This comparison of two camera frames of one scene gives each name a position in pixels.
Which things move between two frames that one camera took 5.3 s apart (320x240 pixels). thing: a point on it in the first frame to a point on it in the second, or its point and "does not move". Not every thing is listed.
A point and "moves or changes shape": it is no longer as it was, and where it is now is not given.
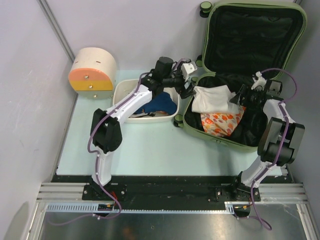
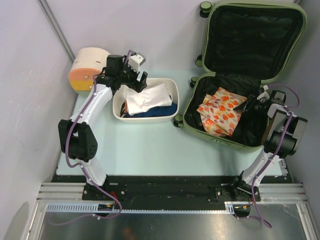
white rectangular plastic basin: [122, 89] does not move
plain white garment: [214, 99] to [154, 96]
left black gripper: [182, 90] to [136, 83]
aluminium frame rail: [293, 193] does not move
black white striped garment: [150, 114] moves or changes shape
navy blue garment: [161, 102] does not move
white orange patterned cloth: [222, 124] does not move
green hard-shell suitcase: [241, 40] does not move
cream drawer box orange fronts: [92, 74] does not move
